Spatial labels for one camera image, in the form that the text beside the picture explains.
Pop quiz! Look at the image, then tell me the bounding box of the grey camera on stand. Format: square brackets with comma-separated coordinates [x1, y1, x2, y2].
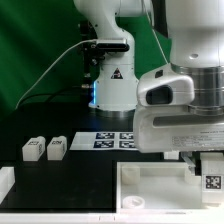
[91, 38, 129, 52]

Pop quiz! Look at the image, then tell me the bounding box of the white cable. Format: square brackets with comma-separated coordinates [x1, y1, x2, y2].
[15, 39, 98, 110]

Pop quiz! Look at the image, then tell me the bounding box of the black camera stand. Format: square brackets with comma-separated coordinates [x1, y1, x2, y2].
[78, 20, 96, 103]

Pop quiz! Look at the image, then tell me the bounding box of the white left edge block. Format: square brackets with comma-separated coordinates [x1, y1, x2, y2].
[0, 167, 15, 204]

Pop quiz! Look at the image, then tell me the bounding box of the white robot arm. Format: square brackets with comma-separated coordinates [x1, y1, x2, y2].
[73, 0, 224, 177]

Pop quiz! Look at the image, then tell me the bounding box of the black cable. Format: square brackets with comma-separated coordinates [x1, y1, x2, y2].
[19, 85, 93, 107]

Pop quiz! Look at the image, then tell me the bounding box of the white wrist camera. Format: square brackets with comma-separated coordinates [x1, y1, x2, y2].
[137, 64, 195, 107]

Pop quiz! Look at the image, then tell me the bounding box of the white square table top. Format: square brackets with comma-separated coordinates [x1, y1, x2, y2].
[114, 161, 224, 218]

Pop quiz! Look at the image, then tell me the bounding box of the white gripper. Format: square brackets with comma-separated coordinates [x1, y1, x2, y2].
[133, 105, 224, 176]

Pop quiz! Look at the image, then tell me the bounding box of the white marker sheet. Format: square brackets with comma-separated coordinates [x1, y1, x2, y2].
[70, 132, 136, 150]

